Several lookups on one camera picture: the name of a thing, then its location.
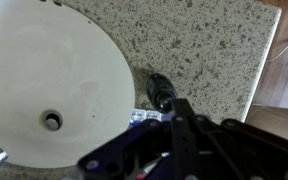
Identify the metal sink drain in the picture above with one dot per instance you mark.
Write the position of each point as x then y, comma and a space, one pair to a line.
52, 120

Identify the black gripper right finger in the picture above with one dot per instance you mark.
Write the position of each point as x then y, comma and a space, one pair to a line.
250, 150

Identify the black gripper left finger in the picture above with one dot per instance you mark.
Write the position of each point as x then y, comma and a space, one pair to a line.
130, 153

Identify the blue white blister pack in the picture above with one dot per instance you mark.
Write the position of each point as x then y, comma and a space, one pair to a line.
138, 116
154, 115

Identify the white oval sink basin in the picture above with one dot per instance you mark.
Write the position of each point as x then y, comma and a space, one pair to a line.
50, 73

